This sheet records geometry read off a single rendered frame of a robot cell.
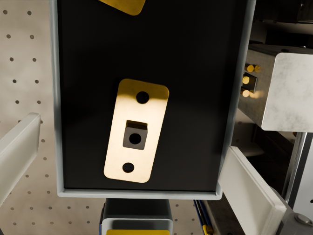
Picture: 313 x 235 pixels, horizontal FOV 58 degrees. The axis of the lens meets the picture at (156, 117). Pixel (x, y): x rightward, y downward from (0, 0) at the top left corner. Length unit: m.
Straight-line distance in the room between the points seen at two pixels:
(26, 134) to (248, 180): 0.13
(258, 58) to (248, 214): 0.19
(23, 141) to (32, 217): 0.73
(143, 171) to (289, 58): 0.17
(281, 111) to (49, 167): 0.62
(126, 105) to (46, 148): 0.57
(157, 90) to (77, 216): 0.69
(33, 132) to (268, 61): 0.22
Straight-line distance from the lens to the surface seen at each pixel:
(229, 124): 0.23
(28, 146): 0.18
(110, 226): 0.30
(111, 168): 0.24
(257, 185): 0.17
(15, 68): 0.73
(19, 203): 0.88
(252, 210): 0.17
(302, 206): 0.54
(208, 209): 0.50
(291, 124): 0.32
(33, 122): 0.19
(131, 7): 0.21
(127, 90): 0.21
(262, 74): 0.31
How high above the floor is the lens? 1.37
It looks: 70 degrees down
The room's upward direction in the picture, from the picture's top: 167 degrees clockwise
